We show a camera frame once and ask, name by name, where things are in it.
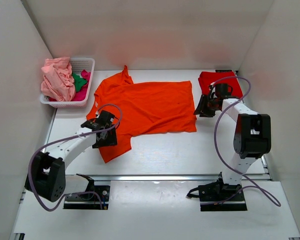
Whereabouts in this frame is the orange t shirt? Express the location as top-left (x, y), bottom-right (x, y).
top-left (86, 67), bottom-right (197, 163)

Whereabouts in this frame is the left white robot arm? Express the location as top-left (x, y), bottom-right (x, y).
top-left (25, 110), bottom-right (120, 205)

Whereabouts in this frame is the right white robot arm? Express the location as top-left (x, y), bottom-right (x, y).
top-left (193, 83), bottom-right (271, 200)

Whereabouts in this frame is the folded red t shirt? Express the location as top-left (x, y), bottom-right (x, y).
top-left (198, 71), bottom-right (243, 99)

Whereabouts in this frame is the magenta t shirt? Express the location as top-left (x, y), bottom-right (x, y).
top-left (72, 69), bottom-right (91, 102)

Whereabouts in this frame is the green t shirt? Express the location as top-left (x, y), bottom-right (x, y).
top-left (72, 73), bottom-right (88, 93)

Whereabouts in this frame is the pink t shirt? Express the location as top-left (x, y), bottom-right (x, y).
top-left (40, 57), bottom-right (76, 102)

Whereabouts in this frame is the white plastic basket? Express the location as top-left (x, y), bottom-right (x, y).
top-left (40, 57), bottom-right (95, 108)

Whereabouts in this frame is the black bracket at wall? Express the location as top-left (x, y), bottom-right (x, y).
top-left (215, 69), bottom-right (232, 73)

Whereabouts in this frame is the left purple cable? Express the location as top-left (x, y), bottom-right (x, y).
top-left (27, 103), bottom-right (123, 212)

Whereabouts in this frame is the purple cable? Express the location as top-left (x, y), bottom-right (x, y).
top-left (200, 76), bottom-right (282, 208)
top-left (27, 103), bottom-right (123, 212)

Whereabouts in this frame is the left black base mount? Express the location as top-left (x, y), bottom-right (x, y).
top-left (63, 174), bottom-right (111, 210)

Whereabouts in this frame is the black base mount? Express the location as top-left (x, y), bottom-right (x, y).
top-left (63, 174), bottom-right (111, 210)
top-left (186, 176), bottom-right (248, 212)

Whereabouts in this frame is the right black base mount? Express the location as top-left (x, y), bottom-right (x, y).
top-left (186, 176), bottom-right (248, 212)

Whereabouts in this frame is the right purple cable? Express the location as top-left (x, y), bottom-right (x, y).
top-left (200, 76), bottom-right (282, 208)

